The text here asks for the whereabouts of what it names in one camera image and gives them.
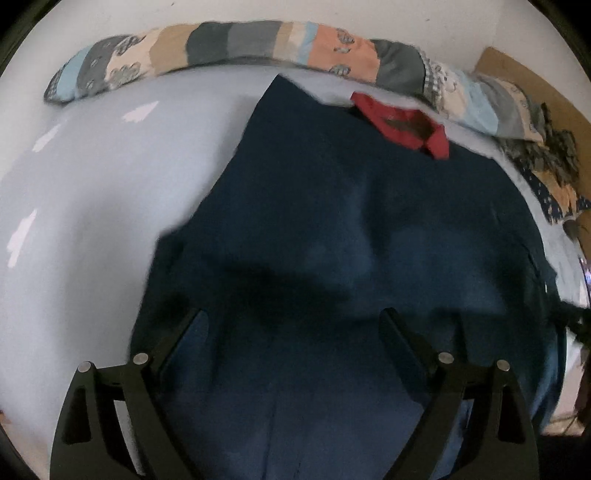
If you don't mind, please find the patchwork quilt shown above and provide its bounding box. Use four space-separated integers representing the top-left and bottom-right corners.
44 19 546 139

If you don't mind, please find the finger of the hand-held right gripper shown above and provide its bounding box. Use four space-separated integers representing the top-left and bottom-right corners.
551 298 591 352

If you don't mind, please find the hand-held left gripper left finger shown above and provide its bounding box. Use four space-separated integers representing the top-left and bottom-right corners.
50 307 211 480

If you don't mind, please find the dark camouflage cloth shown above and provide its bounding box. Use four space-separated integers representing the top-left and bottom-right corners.
496 104 583 185

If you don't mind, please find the navy dotted orange cloth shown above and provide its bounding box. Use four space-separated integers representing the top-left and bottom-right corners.
522 161 591 224

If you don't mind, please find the brown cardboard board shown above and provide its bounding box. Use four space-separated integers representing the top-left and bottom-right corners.
473 46 591 139

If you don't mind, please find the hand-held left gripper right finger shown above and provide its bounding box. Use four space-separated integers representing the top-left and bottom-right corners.
379 307 541 480

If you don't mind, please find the navy jacket with red collar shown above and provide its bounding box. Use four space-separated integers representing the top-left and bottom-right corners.
129 74 568 480

